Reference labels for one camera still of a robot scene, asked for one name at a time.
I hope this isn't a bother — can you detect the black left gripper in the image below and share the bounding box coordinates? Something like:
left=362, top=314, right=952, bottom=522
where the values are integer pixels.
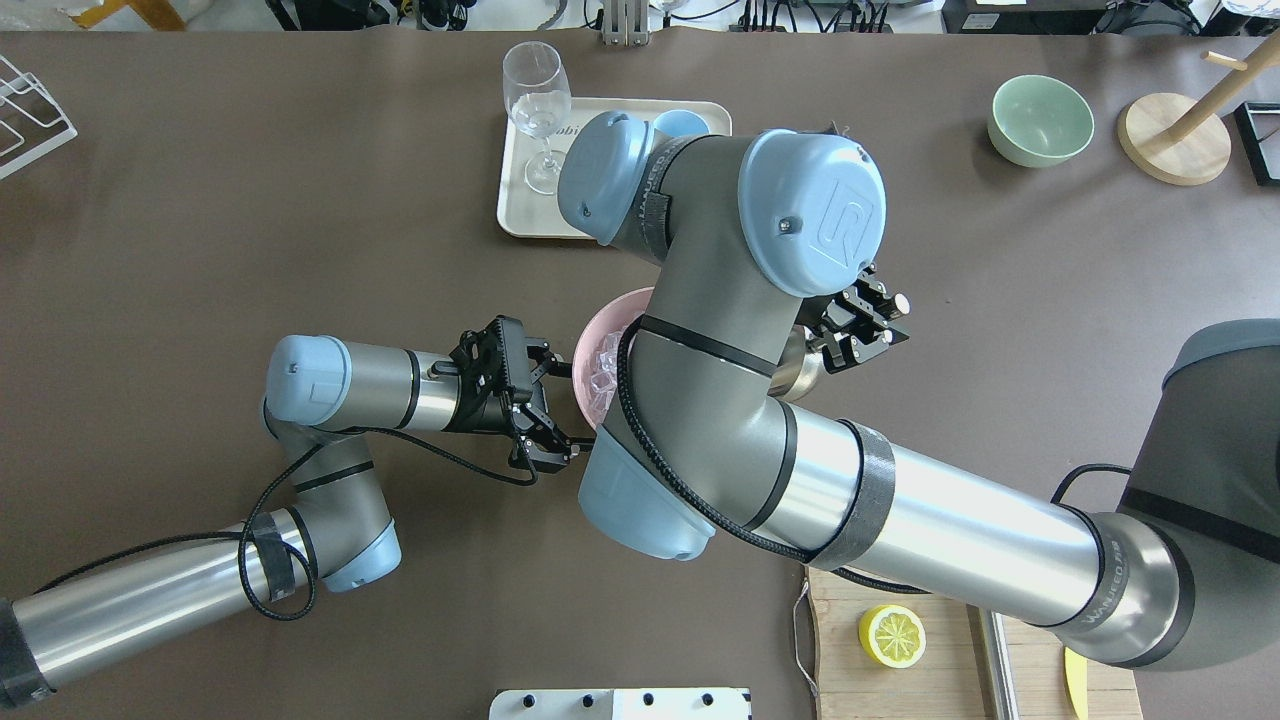
left=431, top=316, right=581, bottom=475

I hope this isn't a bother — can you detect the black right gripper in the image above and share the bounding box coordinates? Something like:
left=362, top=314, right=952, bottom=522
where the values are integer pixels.
left=815, top=263, right=913, bottom=374

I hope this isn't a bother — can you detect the pink bowl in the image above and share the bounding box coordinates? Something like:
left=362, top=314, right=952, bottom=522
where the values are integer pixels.
left=571, top=287, right=654, bottom=429

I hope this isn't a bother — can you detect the metal ice scoop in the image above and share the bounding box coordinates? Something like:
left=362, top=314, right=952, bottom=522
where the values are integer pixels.
left=768, top=324, right=826, bottom=402

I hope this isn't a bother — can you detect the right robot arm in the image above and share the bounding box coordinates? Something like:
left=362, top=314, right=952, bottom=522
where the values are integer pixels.
left=558, top=111, right=1277, bottom=671

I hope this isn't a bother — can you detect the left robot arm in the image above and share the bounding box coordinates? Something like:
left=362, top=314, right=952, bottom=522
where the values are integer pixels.
left=3, top=316, right=589, bottom=710

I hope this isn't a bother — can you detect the pile of clear ice cubes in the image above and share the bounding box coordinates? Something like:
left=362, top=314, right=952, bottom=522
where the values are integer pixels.
left=588, top=329, right=625, bottom=406

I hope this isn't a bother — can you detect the light blue cup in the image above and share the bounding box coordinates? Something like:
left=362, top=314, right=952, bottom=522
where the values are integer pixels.
left=652, top=108, right=710, bottom=138

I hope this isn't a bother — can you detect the cream rabbit tray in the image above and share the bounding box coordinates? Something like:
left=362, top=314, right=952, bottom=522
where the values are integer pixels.
left=495, top=96, right=733, bottom=241

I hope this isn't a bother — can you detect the green bowl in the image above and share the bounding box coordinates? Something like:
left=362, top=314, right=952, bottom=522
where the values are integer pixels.
left=986, top=76, right=1094, bottom=169

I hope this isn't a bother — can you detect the half lemon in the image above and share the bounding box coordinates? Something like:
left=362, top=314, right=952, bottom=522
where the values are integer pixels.
left=858, top=603, right=928, bottom=669

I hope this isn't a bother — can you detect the clear wine glass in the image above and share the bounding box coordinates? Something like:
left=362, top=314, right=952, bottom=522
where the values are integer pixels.
left=502, top=41, right=572, bottom=196

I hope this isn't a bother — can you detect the wooden cutting board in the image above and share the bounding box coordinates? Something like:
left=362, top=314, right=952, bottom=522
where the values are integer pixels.
left=794, top=566, right=1144, bottom=720

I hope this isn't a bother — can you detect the wooden mug tree stand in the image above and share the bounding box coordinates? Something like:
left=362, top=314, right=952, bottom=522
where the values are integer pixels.
left=1116, top=35, right=1279, bottom=187

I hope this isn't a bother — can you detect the steel muddler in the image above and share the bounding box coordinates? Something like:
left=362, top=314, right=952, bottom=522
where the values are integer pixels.
left=977, top=609, right=1021, bottom=719

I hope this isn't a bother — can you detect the yellow plastic knife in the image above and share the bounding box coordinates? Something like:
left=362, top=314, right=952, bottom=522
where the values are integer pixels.
left=1062, top=646, right=1091, bottom=720

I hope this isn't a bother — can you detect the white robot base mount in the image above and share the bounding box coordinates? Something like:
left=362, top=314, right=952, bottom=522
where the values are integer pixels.
left=488, top=687, right=754, bottom=719

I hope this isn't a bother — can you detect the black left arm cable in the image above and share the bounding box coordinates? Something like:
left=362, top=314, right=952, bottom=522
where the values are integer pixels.
left=38, top=439, right=541, bottom=623

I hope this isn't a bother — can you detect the white wire cup rack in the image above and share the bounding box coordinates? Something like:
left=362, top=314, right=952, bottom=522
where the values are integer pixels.
left=1, top=56, right=79, bottom=179

